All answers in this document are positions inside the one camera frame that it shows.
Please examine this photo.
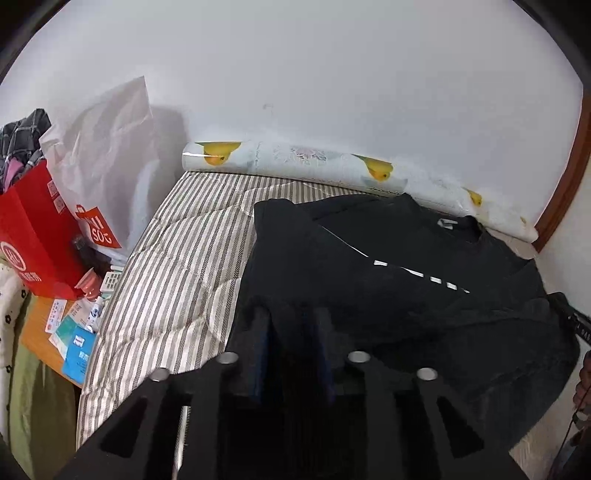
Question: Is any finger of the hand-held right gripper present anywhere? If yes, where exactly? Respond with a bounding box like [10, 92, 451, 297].
[547, 292, 591, 344]

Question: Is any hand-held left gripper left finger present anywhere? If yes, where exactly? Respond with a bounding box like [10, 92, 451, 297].
[55, 305, 273, 480]

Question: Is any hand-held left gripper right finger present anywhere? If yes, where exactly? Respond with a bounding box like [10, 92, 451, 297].
[300, 307, 529, 480]

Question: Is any black sweatshirt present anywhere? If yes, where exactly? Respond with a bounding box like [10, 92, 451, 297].
[226, 194, 580, 444]

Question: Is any person's right hand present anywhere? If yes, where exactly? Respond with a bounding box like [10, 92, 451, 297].
[573, 350, 591, 414]

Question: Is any striped quilted mat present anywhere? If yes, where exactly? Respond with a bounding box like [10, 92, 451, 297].
[76, 171, 578, 480]

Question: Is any white small bottle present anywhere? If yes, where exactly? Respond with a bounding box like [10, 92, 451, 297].
[88, 298, 107, 330]

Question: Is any blue cardboard box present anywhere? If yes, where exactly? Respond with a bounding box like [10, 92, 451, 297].
[62, 330, 98, 386]

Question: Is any duck print paper roll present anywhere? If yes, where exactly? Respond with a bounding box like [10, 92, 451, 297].
[181, 141, 540, 243]

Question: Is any wooden nightstand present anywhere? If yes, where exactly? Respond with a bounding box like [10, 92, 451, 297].
[21, 295, 100, 388]

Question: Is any green bed sheet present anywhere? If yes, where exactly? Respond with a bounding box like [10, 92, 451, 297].
[9, 342, 79, 480]

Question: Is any white flower print quilt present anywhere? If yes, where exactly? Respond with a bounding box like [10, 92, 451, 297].
[0, 268, 28, 435]

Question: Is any red paper bag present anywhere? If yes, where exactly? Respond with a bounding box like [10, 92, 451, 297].
[0, 159, 100, 301]

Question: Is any white plastic shopping bag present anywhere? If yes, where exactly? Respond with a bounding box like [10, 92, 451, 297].
[39, 76, 185, 261]

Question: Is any grey plaid cloth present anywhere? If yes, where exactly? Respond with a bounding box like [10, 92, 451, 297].
[0, 108, 51, 195]

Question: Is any wooden door frame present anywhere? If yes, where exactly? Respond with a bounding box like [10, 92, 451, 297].
[533, 92, 591, 252]

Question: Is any black cable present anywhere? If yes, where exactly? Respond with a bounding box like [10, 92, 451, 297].
[547, 415, 583, 480]

